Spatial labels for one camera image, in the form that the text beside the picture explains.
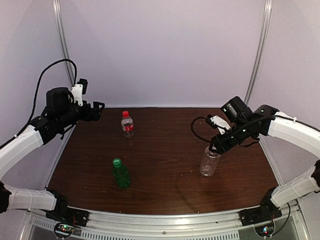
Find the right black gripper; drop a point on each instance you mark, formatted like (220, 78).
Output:
(221, 145)

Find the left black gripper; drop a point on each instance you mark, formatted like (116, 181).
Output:
(95, 114)

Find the clear wide plastic bottle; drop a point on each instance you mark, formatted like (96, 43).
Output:
(209, 162)

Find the red label cola bottle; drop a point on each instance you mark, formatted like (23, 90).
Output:
(127, 125)

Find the red bottle cap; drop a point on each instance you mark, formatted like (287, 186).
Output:
(125, 114)

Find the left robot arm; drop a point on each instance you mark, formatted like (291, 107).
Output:
(64, 108)

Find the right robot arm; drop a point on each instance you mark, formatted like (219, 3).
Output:
(243, 123)

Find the green bottle cap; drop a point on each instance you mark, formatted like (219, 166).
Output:
(117, 163)

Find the green plastic bottle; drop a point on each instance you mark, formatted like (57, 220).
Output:
(121, 176)

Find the right circuit board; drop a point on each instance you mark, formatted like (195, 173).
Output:
(265, 230)

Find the circuit board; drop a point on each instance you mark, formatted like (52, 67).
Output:
(62, 230)
(265, 230)

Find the left circuit board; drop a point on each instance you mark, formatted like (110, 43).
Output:
(62, 230)

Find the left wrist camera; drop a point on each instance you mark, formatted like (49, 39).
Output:
(78, 90)

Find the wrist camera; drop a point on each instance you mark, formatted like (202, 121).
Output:
(217, 122)
(78, 90)

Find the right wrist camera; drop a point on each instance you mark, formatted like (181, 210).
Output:
(217, 122)

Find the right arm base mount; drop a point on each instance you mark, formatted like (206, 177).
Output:
(266, 211)

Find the aluminium front rail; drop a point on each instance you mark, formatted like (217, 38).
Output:
(221, 225)

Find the left corner aluminium post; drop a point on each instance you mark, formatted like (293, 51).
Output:
(57, 11)

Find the corner aluminium post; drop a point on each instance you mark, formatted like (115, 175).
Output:
(57, 11)
(264, 31)

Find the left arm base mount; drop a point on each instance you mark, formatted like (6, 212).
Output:
(65, 214)

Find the right corner aluminium post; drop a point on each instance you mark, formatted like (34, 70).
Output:
(264, 31)

